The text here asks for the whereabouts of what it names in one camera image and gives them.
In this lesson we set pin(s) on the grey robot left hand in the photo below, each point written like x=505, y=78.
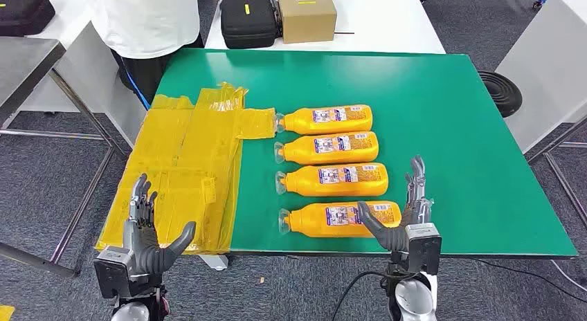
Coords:
x=146, y=257

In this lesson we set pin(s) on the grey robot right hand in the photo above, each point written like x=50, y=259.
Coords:
x=415, y=209

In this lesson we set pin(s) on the orange detergent bottle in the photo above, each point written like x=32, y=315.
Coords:
x=335, y=187
x=330, y=155
x=312, y=222
x=330, y=124

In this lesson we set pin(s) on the black hard case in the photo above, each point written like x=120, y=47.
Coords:
x=23, y=12
x=250, y=25

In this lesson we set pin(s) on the white table foot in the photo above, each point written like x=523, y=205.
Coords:
x=214, y=262

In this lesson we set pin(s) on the person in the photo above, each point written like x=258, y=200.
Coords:
x=142, y=21

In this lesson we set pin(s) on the yellow plastic sheet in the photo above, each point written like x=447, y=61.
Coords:
x=183, y=172

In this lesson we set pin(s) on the brown cardboard box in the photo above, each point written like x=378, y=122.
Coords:
x=307, y=21

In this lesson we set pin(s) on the black ribbed round stool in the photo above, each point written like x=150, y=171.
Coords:
x=500, y=92

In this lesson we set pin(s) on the white table with metal legs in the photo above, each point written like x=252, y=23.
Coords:
x=545, y=57

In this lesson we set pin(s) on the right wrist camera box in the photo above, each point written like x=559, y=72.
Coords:
x=424, y=248

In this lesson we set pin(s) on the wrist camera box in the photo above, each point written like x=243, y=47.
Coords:
x=110, y=273
x=424, y=248

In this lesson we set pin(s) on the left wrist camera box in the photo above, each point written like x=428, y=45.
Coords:
x=110, y=273

